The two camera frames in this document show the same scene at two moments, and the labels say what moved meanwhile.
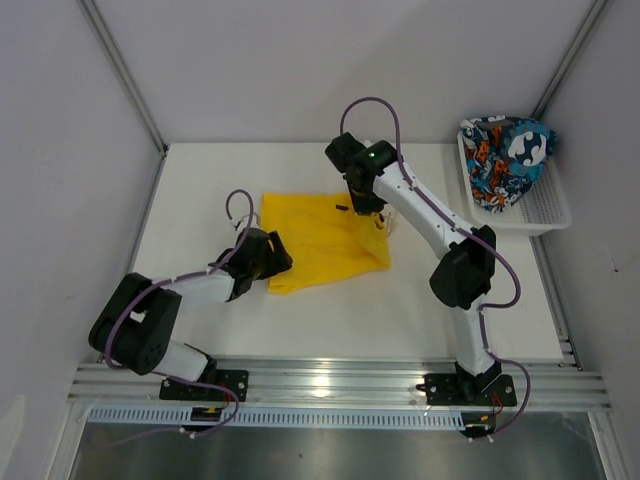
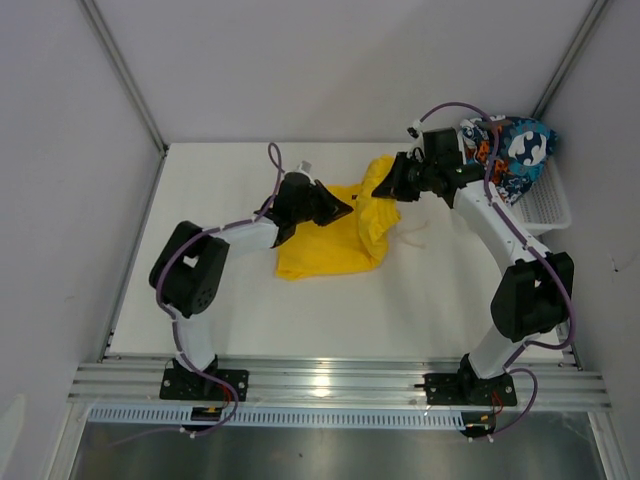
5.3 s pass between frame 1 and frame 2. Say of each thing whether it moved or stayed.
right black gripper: moved
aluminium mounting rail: stayed
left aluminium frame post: stayed
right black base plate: stayed
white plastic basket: stayed
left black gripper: moved
